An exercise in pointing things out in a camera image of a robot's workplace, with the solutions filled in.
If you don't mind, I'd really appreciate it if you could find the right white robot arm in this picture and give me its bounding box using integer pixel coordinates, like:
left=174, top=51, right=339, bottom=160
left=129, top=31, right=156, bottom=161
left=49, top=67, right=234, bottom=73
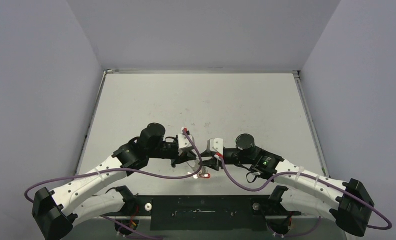
left=201, top=133, right=375, bottom=237

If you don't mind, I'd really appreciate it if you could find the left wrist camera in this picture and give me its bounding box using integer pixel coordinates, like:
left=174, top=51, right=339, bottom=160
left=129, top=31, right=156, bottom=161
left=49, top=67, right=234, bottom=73
left=177, top=133, right=195, bottom=151

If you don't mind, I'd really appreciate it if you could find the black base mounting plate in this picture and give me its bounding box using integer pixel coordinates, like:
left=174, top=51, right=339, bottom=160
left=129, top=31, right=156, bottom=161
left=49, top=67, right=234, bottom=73
left=107, top=187, right=301, bottom=232

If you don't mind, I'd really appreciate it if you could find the key with red tag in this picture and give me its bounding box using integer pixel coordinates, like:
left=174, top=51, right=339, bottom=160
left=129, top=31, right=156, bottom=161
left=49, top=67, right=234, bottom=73
left=197, top=173, right=211, bottom=179

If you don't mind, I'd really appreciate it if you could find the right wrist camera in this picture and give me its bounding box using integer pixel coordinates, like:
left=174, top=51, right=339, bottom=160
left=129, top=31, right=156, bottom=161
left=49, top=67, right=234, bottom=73
left=207, top=138, right=224, bottom=155

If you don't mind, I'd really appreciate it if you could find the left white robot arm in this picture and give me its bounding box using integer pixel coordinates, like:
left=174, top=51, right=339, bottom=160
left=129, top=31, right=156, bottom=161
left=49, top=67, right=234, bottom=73
left=24, top=123, right=203, bottom=240

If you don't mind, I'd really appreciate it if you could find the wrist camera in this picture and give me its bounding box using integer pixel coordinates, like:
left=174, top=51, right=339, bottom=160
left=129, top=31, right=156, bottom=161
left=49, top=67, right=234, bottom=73
left=207, top=138, right=224, bottom=155
left=177, top=133, right=195, bottom=151

